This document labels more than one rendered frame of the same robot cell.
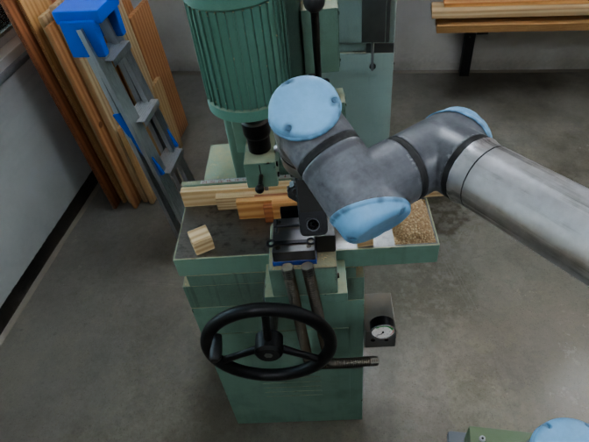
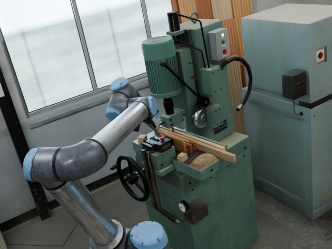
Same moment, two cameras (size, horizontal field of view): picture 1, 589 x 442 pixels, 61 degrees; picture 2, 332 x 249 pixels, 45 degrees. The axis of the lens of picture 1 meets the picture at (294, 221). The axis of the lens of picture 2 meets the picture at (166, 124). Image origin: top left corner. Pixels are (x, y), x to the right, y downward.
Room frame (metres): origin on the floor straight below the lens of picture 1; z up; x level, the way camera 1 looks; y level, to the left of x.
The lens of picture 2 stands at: (-0.54, -1.54, 1.98)
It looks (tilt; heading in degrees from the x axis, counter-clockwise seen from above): 24 degrees down; 49
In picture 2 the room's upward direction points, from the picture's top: 11 degrees counter-clockwise
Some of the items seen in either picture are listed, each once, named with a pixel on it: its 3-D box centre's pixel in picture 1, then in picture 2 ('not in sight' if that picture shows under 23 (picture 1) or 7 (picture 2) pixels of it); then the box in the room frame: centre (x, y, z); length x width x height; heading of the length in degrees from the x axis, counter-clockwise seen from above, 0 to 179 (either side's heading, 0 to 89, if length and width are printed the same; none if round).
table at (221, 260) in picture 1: (304, 242); (171, 155); (0.79, -0.02, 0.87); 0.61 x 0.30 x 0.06; 85
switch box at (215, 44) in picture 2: not in sight; (219, 44); (1.21, -0.11, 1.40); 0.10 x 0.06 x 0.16; 175
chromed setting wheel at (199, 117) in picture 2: not in sight; (202, 117); (1.02, -0.08, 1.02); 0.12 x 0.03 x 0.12; 175
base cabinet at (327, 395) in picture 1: (290, 295); (200, 204); (1.03, 0.05, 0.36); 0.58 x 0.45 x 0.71; 175
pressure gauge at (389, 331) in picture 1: (381, 328); (184, 207); (0.67, -0.18, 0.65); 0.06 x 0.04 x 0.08; 85
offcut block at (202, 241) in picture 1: (201, 239); (142, 139); (0.79, 0.22, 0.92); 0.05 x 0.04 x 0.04; 21
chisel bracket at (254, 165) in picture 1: (264, 159); (174, 119); (0.92, 0.05, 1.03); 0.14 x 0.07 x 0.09; 175
